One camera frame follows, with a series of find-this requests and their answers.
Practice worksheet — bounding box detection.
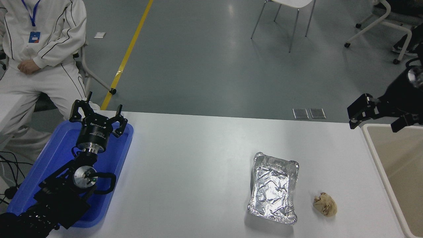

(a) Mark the white chair with metal legs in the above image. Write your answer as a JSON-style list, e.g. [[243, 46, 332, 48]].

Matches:
[[250, 0, 316, 53]]

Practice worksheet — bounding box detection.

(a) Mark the blue plastic tray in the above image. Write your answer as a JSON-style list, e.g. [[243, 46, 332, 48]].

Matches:
[[7, 120, 134, 229]]

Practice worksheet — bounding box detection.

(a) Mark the crumpled tan paper ball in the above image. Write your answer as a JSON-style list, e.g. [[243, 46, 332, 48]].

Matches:
[[313, 192, 338, 217]]

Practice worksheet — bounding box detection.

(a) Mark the black cable plug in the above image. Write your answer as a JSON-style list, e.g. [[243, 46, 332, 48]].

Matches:
[[4, 186, 19, 200]]

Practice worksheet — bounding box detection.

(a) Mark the grey office chair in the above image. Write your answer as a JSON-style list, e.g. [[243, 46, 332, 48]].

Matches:
[[33, 43, 117, 113]]

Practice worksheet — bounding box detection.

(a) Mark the large pale bin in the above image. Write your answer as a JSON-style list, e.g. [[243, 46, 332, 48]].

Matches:
[[362, 124, 423, 238]]

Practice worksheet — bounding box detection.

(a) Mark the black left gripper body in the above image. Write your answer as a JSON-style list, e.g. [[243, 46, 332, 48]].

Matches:
[[76, 116, 113, 146]]

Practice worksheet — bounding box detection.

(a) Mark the person's left hand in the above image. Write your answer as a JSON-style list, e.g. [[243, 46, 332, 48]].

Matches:
[[17, 59, 42, 74]]

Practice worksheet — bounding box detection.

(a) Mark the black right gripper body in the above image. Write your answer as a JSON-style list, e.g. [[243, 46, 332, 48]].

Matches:
[[378, 74, 423, 115]]

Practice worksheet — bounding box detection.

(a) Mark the person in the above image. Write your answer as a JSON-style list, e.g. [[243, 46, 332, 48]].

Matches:
[[383, 0, 423, 56], [0, 0, 101, 162]]

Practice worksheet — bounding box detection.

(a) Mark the black floor cable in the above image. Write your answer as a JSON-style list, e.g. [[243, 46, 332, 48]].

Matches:
[[0, 151, 33, 189]]

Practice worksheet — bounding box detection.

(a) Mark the silver foil tray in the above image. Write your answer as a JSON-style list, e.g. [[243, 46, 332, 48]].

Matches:
[[247, 152, 300, 226]]

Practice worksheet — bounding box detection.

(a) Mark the white rolling chair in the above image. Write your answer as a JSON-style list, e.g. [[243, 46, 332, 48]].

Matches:
[[344, 0, 418, 64]]

